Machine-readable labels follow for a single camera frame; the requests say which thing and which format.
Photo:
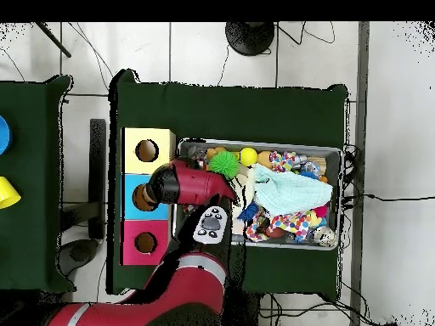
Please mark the cream white cloth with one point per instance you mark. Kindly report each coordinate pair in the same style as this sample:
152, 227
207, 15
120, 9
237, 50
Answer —
243, 190

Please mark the black panel stand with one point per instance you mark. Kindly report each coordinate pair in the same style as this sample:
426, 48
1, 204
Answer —
98, 176

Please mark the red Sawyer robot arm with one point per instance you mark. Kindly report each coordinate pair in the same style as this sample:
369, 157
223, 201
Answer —
197, 187

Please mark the green spiky rubber ball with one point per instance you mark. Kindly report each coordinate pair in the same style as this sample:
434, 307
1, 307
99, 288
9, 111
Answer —
223, 164

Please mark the black round stand base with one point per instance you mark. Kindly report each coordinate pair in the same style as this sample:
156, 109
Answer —
250, 37

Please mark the blue round object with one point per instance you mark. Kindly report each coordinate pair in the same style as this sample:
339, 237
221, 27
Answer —
4, 134

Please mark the wooden box with three holes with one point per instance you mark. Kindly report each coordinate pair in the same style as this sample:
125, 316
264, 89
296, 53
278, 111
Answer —
132, 139

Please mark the shallow clear mesh bin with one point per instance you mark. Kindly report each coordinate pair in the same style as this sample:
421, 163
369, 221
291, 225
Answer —
334, 155

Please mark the small colourful dotted cloth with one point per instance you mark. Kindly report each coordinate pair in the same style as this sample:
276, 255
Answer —
284, 161

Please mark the yellow ball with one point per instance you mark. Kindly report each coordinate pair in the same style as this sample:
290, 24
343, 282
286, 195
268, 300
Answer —
248, 157

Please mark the mint green cloth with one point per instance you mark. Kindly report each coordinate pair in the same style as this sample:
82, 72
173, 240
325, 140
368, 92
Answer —
292, 191

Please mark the green cloth side table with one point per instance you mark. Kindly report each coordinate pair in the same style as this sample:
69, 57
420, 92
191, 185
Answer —
34, 238

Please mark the grey round stand foot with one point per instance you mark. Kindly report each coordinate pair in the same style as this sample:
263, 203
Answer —
80, 255

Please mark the large colourful dotted cloth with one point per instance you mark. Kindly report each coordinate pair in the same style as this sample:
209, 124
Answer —
296, 224

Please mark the black pole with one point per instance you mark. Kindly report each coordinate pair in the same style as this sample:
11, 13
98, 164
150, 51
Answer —
54, 41

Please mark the silver crushed can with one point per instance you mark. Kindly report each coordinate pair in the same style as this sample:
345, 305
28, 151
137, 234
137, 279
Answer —
325, 236

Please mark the tan orange ball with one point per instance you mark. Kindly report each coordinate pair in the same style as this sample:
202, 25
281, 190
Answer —
264, 159

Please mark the dark green table cloth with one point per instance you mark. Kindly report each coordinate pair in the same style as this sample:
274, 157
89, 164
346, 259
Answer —
238, 115

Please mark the yellow cup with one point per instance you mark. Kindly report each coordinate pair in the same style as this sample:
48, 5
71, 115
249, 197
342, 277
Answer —
7, 193

